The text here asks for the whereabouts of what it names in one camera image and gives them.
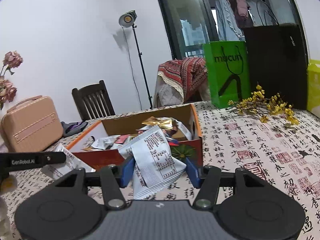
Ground white packet on table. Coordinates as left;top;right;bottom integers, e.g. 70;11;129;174
41;143;96;180

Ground green mucun paper bag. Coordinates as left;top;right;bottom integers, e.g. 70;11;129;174
203;41;251;108

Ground black studio light stand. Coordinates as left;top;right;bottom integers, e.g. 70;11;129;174
118;10;154;110

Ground white printed snack packet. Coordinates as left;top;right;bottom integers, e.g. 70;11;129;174
118;125;186;200

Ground hanging clothes on balcony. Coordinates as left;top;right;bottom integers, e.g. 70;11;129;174
212;0;279;41

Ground red patterned draped cloth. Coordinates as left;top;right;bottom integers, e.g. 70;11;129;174
153;57;210;107

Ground yellow dried flower branch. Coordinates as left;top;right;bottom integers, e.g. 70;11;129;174
227;84;299;127

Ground black paper bag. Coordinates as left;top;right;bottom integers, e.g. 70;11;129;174
244;24;308;110

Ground grey purple folded cloth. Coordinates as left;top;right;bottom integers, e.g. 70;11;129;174
61;121;88;138

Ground calligraphy print tablecloth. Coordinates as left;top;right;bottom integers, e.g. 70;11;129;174
3;102;319;239

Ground dark wooden chair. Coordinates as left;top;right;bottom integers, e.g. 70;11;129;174
72;80;115;121

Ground pink hard-shell suitcase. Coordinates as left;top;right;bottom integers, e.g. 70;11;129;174
1;95;63;152

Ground pink artificial flowers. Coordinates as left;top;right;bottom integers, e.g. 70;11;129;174
0;50;24;112

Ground lime green snack box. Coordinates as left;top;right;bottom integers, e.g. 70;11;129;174
307;60;320;118

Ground gold foil snack packet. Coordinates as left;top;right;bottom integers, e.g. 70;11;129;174
142;116;173;130

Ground orange cardboard snack box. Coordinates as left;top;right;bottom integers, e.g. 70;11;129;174
66;104;203;170

